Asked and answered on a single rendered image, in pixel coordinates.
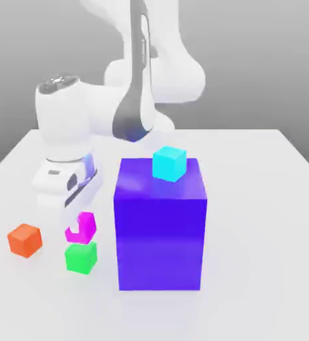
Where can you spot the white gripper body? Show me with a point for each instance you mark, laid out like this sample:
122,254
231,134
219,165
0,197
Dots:
74,202

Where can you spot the small magenta cube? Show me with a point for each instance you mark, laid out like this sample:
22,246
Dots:
86,226

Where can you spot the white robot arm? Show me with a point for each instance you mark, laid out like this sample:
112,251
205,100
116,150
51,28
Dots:
64,112

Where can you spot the small green cube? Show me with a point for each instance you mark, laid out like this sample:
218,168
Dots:
80,258

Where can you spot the small orange cube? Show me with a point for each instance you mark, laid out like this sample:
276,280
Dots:
24,241

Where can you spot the small cyan cube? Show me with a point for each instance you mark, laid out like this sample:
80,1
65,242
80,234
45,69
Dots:
169,163

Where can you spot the large purple box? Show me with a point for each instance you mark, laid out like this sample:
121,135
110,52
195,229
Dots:
159,234

